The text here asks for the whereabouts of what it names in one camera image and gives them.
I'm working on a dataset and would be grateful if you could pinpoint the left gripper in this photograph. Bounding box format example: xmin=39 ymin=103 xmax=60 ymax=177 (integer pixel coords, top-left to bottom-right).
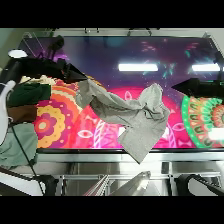
xmin=55 ymin=59 xmax=72 ymax=85

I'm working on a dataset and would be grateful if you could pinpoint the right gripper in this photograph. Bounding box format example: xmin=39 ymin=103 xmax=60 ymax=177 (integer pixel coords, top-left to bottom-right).
xmin=195 ymin=79 xmax=217 ymax=99

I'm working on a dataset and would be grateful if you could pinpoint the grey T-shirt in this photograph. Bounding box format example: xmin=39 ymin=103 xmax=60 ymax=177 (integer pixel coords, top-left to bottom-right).
xmin=75 ymin=79 xmax=171 ymax=165

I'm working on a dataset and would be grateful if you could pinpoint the cream garment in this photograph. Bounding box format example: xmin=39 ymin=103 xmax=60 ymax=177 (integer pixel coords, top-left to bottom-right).
xmin=19 ymin=74 xmax=57 ymax=87

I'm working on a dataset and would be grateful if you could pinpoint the dark green garment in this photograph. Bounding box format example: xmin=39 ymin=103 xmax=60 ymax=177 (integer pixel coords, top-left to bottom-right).
xmin=7 ymin=82 xmax=53 ymax=108

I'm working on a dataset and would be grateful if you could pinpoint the brown garment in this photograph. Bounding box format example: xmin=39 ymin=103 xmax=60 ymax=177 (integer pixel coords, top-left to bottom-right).
xmin=7 ymin=105 xmax=40 ymax=124

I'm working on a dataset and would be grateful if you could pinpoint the pale green garment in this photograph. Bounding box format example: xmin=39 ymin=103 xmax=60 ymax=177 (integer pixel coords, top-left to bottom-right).
xmin=0 ymin=122 xmax=40 ymax=169

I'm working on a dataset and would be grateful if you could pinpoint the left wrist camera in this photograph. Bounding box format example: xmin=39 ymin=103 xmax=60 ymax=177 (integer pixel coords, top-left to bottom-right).
xmin=48 ymin=34 xmax=66 ymax=62

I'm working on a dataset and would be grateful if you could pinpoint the black cable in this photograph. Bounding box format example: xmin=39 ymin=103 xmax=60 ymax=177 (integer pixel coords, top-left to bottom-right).
xmin=9 ymin=122 xmax=46 ymax=196

